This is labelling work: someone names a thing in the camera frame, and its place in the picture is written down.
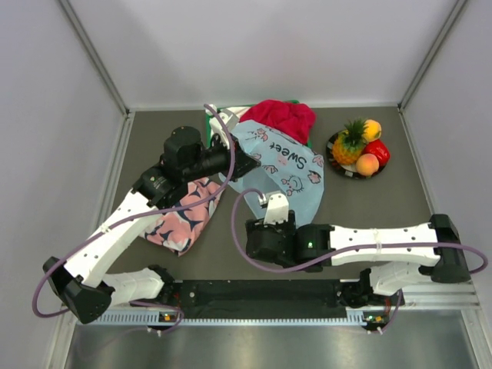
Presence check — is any plastic pineapple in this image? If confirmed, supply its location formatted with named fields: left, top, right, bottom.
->
left=332, top=118, right=368, bottom=165

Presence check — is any green plastic tray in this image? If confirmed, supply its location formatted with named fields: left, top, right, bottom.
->
left=204, top=98, right=313, bottom=148

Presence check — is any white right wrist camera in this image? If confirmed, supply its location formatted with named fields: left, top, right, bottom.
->
left=258, top=191, right=289, bottom=225

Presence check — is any slotted cable duct rail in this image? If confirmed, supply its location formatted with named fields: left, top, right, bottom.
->
left=90, top=309, right=369, bottom=327

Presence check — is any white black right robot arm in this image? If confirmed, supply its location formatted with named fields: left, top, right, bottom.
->
left=245, top=212, right=470, bottom=308

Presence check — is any red crumpled cloth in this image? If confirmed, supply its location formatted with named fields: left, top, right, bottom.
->
left=239, top=99, right=316, bottom=145

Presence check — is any pink patterned cloth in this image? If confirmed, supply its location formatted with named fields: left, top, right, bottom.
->
left=140, top=177, right=221, bottom=257

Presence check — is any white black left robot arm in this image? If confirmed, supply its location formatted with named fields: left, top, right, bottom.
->
left=43, top=126, right=261, bottom=324

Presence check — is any black patterned plate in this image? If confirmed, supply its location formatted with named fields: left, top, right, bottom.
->
left=325, top=131, right=386, bottom=180

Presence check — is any white cloth in tray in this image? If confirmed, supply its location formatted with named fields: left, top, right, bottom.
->
left=220, top=106, right=249, bottom=130

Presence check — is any yellow orange mango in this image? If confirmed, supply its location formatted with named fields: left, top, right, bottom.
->
left=363, top=119, right=382, bottom=143

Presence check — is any light blue cartoon plastic bag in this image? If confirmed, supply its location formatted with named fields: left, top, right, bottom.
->
left=229, top=120, right=324, bottom=227

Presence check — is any orange peach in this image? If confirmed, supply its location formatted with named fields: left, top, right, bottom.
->
left=355, top=154, right=380, bottom=177

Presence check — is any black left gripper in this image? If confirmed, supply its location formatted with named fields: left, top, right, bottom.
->
left=183, top=132, right=261, bottom=182

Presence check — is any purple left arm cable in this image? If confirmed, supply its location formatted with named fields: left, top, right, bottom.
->
left=32, top=103, right=236, bottom=331

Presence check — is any red bell pepper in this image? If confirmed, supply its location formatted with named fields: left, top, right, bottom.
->
left=363, top=139, right=391, bottom=167

